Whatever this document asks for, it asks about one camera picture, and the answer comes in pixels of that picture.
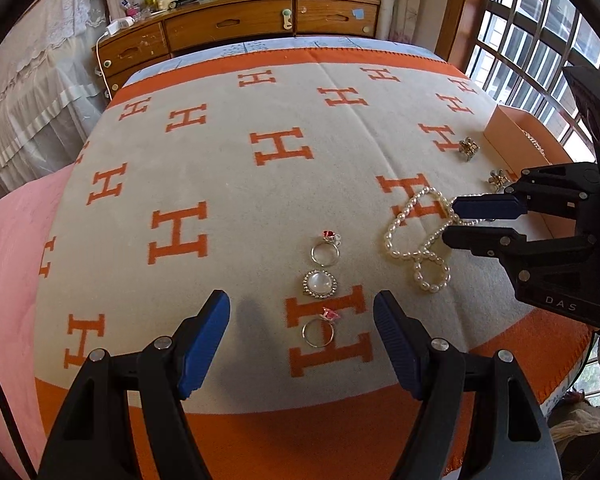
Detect silver rhinestone necklace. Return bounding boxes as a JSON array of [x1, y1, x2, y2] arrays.
[[520, 129, 549, 156]]

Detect beige floral curtain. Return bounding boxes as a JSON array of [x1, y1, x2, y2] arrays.
[[380, 0, 456, 56]]

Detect small flower hair clip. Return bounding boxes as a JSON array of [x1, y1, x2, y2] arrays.
[[487, 168, 514, 194], [457, 137, 481, 161]]

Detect light blue floral sheet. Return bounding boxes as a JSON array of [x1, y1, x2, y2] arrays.
[[125, 35, 441, 86]]

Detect round rhinestone brooch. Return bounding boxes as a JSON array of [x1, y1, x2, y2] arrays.
[[302, 268, 339, 299]]

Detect white charger cable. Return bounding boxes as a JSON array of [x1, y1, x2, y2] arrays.
[[93, 32, 112, 102]]

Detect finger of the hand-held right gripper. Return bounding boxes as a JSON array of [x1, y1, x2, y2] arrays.
[[451, 161, 600, 222], [441, 225, 599, 287]]

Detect pink bed sheet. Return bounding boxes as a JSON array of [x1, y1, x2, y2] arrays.
[[0, 160, 89, 480]]

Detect white lace furniture cover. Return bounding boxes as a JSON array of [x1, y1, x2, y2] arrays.
[[0, 0, 109, 202]]

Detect white charger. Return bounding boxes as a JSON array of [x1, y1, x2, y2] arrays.
[[105, 17, 136, 36]]

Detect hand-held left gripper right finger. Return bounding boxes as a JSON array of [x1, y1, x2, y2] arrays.
[[373, 289, 564, 480]]

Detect silver ring with red stone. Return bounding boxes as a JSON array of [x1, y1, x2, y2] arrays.
[[309, 230, 344, 265]]

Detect pink cardboard box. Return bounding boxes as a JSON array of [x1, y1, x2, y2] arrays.
[[481, 105, 576, 241]]

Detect wooden desk with drawers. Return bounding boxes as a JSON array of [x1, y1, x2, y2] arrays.
[[92, 0, 381, 104]]

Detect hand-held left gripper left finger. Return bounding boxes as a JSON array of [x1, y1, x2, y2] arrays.
[[36, 289, 231, 480]]

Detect white pearl necklace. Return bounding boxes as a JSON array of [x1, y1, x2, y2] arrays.
[[383, 186, 464, 294]]

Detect window with metal grille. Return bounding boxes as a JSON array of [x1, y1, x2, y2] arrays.
[[437, 0, 600, 161]]

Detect silver ring with pink stone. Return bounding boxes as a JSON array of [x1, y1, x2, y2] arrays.
[[301, 308, 340, 349]]

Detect orange beige printed blanket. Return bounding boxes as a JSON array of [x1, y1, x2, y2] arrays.
[[32, 47, 600, 480]]

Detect cluster of small bottles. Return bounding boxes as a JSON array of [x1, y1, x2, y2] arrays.
[[120, 0, 176, 19]]

